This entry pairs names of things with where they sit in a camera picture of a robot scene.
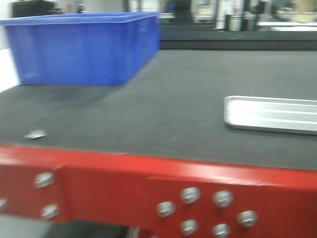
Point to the blue tote on conveyor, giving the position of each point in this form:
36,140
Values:
85,49

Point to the silver metal tray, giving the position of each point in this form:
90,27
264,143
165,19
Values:
271,114

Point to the black conveyor rear rail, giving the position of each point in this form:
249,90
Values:
205,37

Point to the black conveyor belt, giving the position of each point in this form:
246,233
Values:
173,108

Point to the small foil scrap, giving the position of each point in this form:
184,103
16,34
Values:
36,134

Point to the red conveyor frame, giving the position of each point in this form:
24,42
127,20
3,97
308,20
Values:
157,195

